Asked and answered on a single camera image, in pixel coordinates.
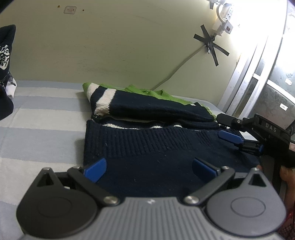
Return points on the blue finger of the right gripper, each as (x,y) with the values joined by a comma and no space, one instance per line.
(248,146)
(228,121)

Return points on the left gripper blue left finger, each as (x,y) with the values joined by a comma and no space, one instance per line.
(94,171)

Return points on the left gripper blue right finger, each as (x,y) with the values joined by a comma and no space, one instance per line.
(205,170)

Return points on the navy green knitted sweater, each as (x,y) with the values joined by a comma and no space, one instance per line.
(149,144)

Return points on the blue white striped bedsheet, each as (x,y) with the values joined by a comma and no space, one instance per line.
(47,129)

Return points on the black tape cross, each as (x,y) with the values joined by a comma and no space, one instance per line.
(208,41)

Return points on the black printed garment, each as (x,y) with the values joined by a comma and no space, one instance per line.
(7,37)

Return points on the aluminium window frame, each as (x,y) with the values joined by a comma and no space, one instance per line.
(263,81)

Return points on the white wall socket adapter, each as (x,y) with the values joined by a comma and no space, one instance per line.
(224,12)

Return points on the small wall sticker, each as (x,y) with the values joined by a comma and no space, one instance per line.
(70,10)

